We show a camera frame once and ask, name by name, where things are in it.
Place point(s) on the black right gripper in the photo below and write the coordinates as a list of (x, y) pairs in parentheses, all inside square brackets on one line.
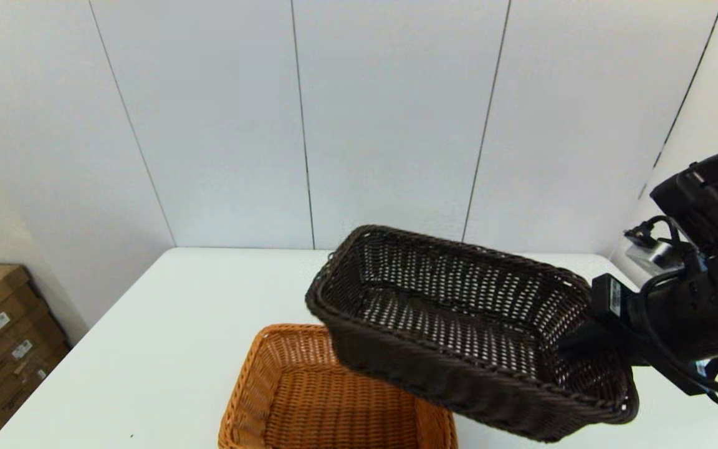
[(702, 318)]

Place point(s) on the dark brown wicker basket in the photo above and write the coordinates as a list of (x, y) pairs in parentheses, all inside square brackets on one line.
[(396, 349)]

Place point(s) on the orange wicker basket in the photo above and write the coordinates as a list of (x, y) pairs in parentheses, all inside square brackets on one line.
[(309, 399)]

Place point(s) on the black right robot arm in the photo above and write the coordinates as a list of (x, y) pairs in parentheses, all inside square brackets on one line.
[(714, 199)]

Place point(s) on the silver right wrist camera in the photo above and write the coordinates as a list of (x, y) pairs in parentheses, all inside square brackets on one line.
[(652, 259)]

